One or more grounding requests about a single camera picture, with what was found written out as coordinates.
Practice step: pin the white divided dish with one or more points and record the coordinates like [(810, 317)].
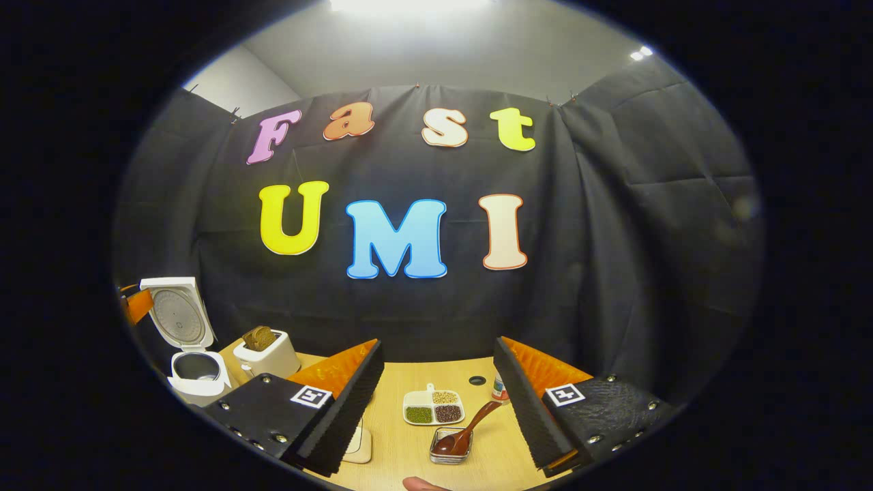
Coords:
[(434, 404)]

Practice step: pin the large ceiling light panel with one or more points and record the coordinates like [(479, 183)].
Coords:
[(409, 5)]

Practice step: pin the black backdrop cloth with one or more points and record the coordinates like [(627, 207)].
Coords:
[(614, 239)]

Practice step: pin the dark red beans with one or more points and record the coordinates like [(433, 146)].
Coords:
[(448, 413)]

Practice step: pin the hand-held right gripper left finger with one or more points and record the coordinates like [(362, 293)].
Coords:
[(341, 409)]

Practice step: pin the white toaster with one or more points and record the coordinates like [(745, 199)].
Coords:
[(269, 361)]

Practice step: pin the brown bread slice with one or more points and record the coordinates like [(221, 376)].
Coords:
[(252, 339), (267, 336)]

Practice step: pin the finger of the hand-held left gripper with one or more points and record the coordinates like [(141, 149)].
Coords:
[(138, 303)]

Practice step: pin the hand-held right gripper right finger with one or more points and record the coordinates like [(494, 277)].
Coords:
[(528, 409)]

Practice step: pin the clear bottle with red label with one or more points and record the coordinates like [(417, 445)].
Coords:
[(499, 390)]

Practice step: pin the brown wooden spoon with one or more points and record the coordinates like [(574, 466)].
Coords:
[(450, 443)]

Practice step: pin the white rice cooker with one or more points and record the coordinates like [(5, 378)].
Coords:
[(179, 317)]

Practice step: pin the small ceiling light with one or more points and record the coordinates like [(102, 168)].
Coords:
[(642, 53)]

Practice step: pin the clear rectangular chopstick holder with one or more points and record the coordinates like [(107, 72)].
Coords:
[(440, 458)]

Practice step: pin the green mung beans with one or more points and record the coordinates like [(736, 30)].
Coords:
[(419, 414)]

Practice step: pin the cream cutting board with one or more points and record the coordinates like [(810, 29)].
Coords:
[(358, 447)]

